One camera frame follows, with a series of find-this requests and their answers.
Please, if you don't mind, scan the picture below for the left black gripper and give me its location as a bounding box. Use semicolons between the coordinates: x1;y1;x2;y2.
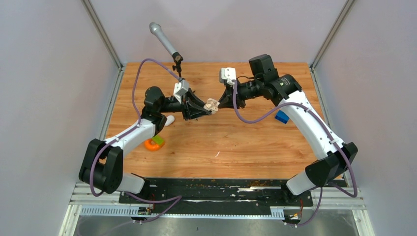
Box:
159;88;212;121

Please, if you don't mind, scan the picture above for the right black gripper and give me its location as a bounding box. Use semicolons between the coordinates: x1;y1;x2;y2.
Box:
218;78;263;109

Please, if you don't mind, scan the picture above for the small beige charging case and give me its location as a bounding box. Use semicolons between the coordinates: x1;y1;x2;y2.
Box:
204;98;220;115

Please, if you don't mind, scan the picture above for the white earbud charging case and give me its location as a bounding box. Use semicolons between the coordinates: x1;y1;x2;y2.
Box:
164;115;175;126

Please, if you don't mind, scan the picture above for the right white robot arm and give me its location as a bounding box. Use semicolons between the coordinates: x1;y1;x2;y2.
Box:
218;54;358;206

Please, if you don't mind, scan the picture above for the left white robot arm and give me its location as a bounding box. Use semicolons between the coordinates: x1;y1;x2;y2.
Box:
79;87;219;203

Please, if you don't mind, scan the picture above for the green block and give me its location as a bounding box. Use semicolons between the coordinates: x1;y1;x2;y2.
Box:
151;135;165;146

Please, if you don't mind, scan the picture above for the black tripod microphone stand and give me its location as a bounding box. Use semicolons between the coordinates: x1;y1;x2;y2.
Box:
172;52;183;78

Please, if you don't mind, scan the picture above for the blue object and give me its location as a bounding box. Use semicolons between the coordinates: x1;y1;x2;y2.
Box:
275;110;290;124

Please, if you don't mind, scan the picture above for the grey microphone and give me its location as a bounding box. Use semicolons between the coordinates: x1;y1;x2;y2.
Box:
149;22;180;61

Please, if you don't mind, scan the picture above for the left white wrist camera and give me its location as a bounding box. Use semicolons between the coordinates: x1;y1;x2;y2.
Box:
173;78;189;104

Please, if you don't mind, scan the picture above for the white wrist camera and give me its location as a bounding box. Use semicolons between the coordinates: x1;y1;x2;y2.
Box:
173;78;189;104
219;67;237;86

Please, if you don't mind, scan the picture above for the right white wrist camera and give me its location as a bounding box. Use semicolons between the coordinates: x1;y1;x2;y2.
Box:
219;67;237;86

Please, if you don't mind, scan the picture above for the orange ring toy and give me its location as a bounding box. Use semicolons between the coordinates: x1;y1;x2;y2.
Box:
144;139;165;151

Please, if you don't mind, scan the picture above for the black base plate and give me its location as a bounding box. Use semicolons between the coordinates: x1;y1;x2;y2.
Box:
119;177;313;215

